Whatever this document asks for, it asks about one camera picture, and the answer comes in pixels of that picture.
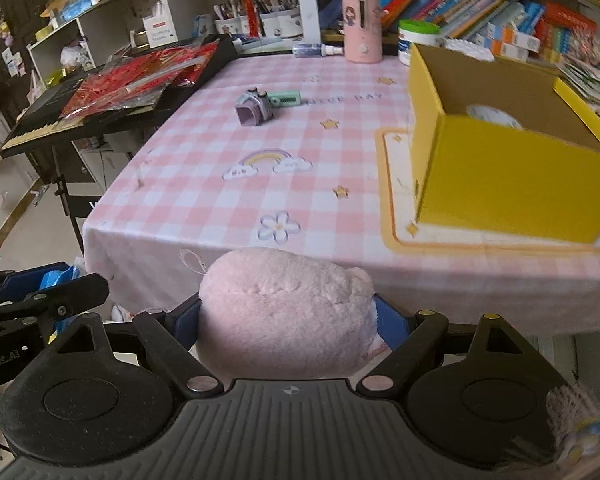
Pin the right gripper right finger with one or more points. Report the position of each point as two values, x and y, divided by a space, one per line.
415 344

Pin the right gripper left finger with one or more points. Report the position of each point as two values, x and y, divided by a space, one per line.
167 338

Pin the blue plastic piece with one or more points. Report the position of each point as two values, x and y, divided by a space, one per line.
19 286

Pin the pink plush pig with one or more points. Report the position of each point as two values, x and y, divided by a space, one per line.
269 314

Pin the yellow tape roll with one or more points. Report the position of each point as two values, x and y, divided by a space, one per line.
493 115

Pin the black Yamaha keyboard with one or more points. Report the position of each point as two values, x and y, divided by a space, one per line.
41 126

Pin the yellow cardboard box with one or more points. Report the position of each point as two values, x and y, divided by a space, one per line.
541 181

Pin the grey toy car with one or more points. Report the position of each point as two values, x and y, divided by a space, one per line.
253 108

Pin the green correction tape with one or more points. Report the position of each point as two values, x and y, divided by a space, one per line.
280 99

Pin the red decoration packet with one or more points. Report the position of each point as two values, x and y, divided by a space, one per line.
139 82

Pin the white quilted pouch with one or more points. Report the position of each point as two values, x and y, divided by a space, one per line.
469 49

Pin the white jar green lid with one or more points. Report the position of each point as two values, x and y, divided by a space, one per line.
416 33

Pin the drinking straws box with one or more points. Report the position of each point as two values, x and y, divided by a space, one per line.
159 30

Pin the stack of papers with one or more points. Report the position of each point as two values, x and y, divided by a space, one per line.
584 79

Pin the spray bottle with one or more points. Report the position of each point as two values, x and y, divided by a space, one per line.
316 50

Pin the pink humidifier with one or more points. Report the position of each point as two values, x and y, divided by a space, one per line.
361 28

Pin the white pen holder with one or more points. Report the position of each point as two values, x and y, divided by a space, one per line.
284 24

